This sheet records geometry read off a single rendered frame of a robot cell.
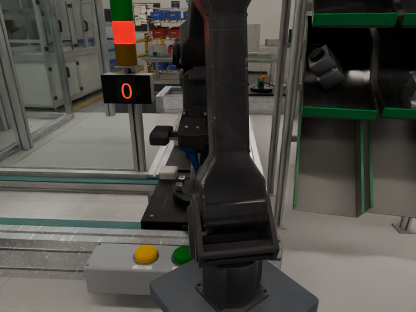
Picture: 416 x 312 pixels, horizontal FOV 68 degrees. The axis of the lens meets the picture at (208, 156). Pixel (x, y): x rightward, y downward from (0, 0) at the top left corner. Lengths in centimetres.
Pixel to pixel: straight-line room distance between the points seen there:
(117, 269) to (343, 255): 50
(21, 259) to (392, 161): 81
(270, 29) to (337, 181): 1056
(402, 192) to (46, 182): 89
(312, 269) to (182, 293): 41
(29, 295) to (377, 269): 73
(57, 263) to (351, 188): 63
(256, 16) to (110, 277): 1080
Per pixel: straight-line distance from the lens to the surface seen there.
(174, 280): 42
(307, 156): 73
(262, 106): 190
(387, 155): 80
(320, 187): 71
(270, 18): 1119
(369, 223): 96
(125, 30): 79
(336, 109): 63
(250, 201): 33
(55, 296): 73
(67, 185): 96
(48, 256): 74
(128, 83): 80
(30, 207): 94
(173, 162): 94
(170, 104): 191
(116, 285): 62
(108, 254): 63
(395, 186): 78
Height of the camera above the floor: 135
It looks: 23 degrees down
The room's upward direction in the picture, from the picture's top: straight up
